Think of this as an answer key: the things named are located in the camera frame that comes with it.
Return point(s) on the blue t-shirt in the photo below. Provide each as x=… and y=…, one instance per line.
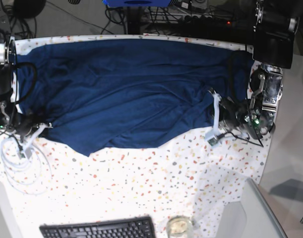
x=128, y=93

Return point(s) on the glass jar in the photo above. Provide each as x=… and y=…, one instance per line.
x=180, y=227

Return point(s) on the terrazzo patterned tablecloth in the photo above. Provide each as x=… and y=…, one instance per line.
x=183, y=177

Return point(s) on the black keyboard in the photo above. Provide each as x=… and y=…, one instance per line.
x=141, y=227

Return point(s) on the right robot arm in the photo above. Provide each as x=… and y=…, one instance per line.
x=9, y=66

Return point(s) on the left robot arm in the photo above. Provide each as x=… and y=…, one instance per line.
x=272, y=27

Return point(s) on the blue box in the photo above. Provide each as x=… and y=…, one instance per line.
x=138, y=3

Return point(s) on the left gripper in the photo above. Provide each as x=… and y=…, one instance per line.
x=235, y=119

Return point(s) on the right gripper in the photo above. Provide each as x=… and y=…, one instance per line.
x=29, y=128

